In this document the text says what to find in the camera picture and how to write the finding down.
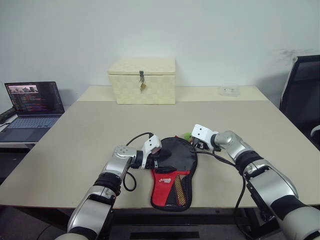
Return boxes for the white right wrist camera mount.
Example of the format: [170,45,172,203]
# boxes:
[191,123,219,151]

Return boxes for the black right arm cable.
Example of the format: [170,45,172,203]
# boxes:
[198,148,253,240]

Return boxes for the open grey laptop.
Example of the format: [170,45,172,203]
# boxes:
[0,81,66,143]

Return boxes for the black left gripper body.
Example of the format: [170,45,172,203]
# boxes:
[146,152,161,169]

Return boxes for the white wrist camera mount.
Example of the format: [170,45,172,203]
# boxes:
[141,134,162,170]
[191,123,219,151]

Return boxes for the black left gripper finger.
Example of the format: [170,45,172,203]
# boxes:
[154,166,178,174]
[158,150,173,161]

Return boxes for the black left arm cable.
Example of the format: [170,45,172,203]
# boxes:
[122,131,154,192]

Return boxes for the black mesh office chair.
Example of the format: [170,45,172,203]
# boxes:
[279,54,320,152]

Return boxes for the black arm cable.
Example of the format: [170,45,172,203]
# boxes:
[198,148,253,240]
[122,131,154,192]

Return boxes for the cream woven storage box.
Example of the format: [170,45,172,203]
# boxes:
[107,56,177,105]

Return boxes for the black table frame beam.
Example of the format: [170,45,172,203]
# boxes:
[109,208,251,226]

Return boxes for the dark panel with black slot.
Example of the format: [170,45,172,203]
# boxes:
[99,224,251,240]

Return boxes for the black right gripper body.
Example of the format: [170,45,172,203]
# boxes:
[192,139,210,151]

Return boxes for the small clear plastic box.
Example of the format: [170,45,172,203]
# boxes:
[219,85,240,97]

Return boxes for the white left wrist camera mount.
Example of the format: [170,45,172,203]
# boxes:
[141,134,162,170]

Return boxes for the black and red paddle case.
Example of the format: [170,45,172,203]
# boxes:
[149,135,200,209]

